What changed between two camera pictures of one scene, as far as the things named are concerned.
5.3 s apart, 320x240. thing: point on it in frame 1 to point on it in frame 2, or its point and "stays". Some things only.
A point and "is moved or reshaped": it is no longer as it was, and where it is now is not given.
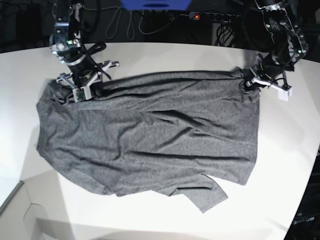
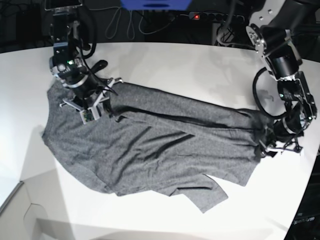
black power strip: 215,16 stays
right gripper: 261,77 to 272,150
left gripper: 80,81 to 88,105
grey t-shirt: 160,133 is moved or reshaped
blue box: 155,5 stays
